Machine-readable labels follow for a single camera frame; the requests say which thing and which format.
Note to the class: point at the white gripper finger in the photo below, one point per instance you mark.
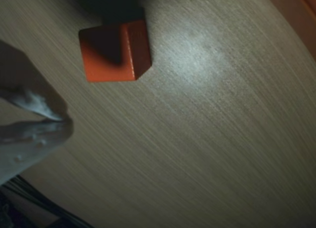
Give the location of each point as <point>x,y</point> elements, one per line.
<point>27,149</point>
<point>27,80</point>

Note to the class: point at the orange cube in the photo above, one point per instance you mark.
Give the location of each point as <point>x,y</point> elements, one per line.
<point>111,55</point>

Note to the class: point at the orange plastic box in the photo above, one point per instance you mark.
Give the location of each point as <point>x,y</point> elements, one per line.
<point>298,13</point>

